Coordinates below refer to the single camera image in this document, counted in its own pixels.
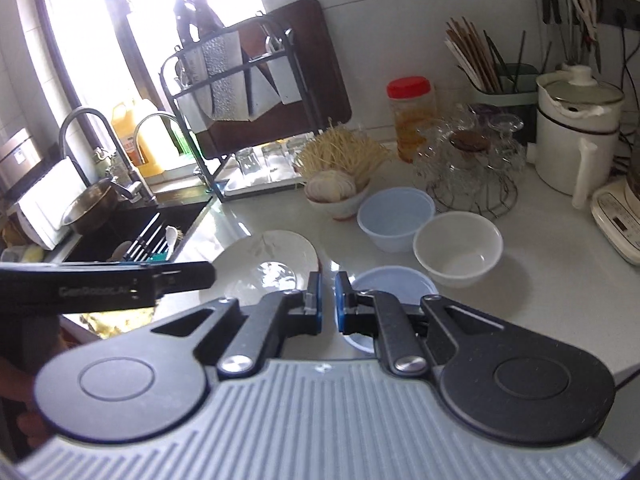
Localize small white garlic bowl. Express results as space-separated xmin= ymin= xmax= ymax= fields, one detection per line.
xmin=304 ymin=180 xmax=372 ymax=221

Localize green bottle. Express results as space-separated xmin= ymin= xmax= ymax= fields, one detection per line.
xmin=170 ymin=119 xmax=195 ymax=160

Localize set of upturned glass cups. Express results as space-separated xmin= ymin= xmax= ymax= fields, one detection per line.
xmin=414 ymin=110 xmax=527 ymax=206

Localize yellow detergent jug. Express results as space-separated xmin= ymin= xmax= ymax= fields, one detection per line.
xmin=111 ymin=99 xmax=177 ymax=178

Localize yellow dishcloth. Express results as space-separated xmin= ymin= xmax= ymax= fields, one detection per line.
xmin=80 ymin=306 xmax=157 ymax=337

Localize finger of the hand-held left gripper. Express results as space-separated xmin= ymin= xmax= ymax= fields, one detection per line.
xmin=144 ymin=261 xmax=217 ymax=307

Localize dark brown cutting board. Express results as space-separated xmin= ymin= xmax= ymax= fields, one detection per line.
xmin=196 ymin=0 xmax=352 ymax=160

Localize translucent blue plastic bowl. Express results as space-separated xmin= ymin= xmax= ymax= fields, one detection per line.
xmin=344 ymin=266 xmax=441 ymax=357
xmin=357 ymin=187 xmax=437 ymax=254

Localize wire cup rack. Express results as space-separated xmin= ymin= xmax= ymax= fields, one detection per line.
xmin=429 ymin=175 xmax=519 ymax=221

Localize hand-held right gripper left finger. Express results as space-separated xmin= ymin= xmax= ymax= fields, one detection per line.
xmin=145 ymin=271 xmax=323 ymax=380

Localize tall dark faucet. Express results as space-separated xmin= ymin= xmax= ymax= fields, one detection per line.
xmin=58 ymin=107 xmax=157 ymax=206

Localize white electric cooking pot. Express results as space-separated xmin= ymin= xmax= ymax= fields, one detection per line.
xmin=534 ymin=62 xmax=627 ymax=211

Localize person's left hand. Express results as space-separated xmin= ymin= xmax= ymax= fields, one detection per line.
xmin=0 ymin=360 xmax=51 ymax=456

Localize bundle of chopsticks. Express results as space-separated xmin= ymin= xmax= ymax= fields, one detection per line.
xmin=444 ymin=16 xmax=505 ymax=95

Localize black sink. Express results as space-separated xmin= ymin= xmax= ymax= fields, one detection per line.
xmin=59 ymin=195 xmax=217 ymax=266

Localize plain steel cleaver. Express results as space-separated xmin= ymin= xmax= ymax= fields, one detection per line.
xmin=172 ymin=0 xmax=211 ymax=111

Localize stainless steel bowl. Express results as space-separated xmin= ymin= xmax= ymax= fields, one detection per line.
xmin=61 ymin=180 xmax=127 ymax=236

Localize black power cable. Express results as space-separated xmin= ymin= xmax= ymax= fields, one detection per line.
xmin=617 ymin=25 xmax=640 ymax=171

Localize dark chopstick holder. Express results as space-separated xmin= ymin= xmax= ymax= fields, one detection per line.
xmin=472 ymin=62 xmax=542 ymax=111

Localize glass kettle on white base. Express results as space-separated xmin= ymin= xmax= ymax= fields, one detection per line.
xmin=590 ymin=157 xmax=640 ymax=267

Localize black dish rack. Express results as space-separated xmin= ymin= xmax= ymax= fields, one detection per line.
xmin=159 ymin=12 xmax=323 ymax=204

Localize stainless steel box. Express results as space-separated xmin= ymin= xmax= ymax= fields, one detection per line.
xmin=0 ymin=127 xmax=37 ymax=187

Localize chrome gooseneck faucet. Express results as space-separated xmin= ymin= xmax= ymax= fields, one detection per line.
xmin=131 ymin=112 xmax=222 ymax=196

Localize red-lidded plastic jar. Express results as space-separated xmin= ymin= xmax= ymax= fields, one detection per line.
xmin=386 ymin=76 xmax=439 ymax=163

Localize white plate faint leaf print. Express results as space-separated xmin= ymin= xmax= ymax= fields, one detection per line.
xmin=199 ymin=230 xmax=321 ymax=311

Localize black wall socket strip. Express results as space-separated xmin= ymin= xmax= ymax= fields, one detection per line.
xmin=595 ymin=0 xmax=640 ymax=28

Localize hanging kitchen utensils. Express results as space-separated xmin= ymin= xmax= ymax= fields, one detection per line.
xmin=537 ymin=0 xmax=607 ymax=73

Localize white ceramic bowl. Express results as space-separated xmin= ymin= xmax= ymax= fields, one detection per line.
xmin=413 ymin=211 xmax=504 ymax=289

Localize grey kitchen knife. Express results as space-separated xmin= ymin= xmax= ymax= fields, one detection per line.
xmin=240 ymin=45 xmax=273 ymax=121

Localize white folded towel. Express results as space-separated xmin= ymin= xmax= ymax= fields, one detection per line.
xmin=14 ymin=156 xmax=90 ymax=252

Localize garlic bulb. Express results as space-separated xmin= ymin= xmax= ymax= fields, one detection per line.
xmin=305 ymin=170 xmax=358 ymax=204

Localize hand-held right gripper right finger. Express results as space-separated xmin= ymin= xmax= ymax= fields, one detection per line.
xmin=334 ymin=271 xmax=511 ymax=377

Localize window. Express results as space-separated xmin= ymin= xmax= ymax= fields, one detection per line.
xmin=30 ymin=0 xmax=281 ymax=171

